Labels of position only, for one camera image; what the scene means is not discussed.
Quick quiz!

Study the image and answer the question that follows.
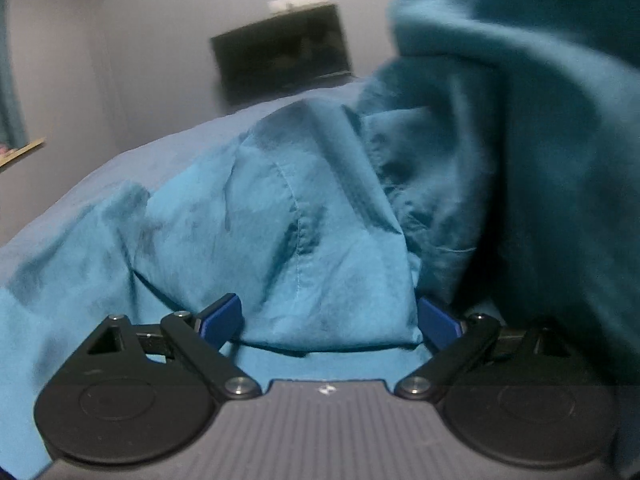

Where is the teal curtain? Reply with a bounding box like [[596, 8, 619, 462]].
[[0, 0, 27, 147]]

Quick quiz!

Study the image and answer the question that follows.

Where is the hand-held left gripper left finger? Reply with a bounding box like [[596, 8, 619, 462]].
[[70, 294, 262, 401]]

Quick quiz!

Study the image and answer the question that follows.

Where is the black monitor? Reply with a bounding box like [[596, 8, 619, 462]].
[[209, 3, 354, 107]]

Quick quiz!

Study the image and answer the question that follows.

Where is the white wall power strip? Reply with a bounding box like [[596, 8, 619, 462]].
[[267, 0, 329, 14]]

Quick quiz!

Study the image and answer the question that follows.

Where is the wooden window sill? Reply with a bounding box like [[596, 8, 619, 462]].
[[0, 137, 46, 172]]

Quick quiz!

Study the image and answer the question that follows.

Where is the blue fleece blanket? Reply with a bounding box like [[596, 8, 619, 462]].
[[0, 77, 382, 292]]

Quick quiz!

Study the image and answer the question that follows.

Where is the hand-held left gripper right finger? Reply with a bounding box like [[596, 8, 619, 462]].
[[394, 297, 572, 402]]

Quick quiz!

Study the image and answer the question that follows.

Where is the teal hooded jacket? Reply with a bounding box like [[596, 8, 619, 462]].
[[0, 0, 640, 480]]

